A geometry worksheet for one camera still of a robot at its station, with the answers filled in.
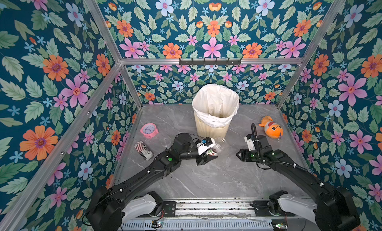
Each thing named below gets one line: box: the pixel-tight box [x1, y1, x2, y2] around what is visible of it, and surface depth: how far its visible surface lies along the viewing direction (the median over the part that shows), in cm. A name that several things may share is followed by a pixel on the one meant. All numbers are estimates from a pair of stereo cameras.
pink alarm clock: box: [140, 122, 159, 140], surface depth 104 cm
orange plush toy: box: [258, 115, 284, 142], surface depth 98 cm
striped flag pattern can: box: [134, 140, 155, 161], surface depth 94 cm
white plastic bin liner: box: [191, 83, 240, 128], surface depth 92 cm
